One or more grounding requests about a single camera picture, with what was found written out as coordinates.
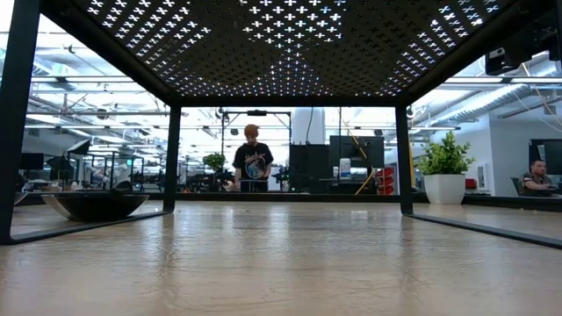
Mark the person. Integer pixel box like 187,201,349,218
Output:
517,158,556,198
231,123,275,193

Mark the white round pillar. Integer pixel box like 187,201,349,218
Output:
291,107,327,146

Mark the small green leafy plant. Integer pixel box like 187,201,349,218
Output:
202,152,227,175

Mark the black monitor back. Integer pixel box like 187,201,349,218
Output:
328,135,385,169

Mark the black perforated metal rack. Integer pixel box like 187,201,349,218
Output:
0,0,562,251

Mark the green plant in white pot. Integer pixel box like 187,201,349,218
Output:
415,130,477,205

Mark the black softbox lamp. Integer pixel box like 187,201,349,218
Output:
65,139,92,156

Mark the small dark monitor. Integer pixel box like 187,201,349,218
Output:
19,153,46,171

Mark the looped yellow cable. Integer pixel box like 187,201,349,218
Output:
341,126,375,196

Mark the white framed wall picture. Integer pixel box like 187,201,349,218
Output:
476,162,489,191

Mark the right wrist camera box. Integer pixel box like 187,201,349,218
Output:
484,41,524,76

